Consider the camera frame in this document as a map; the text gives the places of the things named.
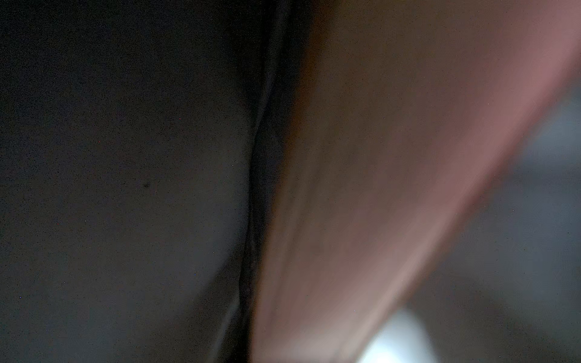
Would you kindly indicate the brown gold hardcover book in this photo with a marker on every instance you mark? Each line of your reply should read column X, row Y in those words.
column 406, row 112

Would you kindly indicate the navy blue student backpack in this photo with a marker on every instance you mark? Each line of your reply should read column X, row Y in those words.
column 142, row 144

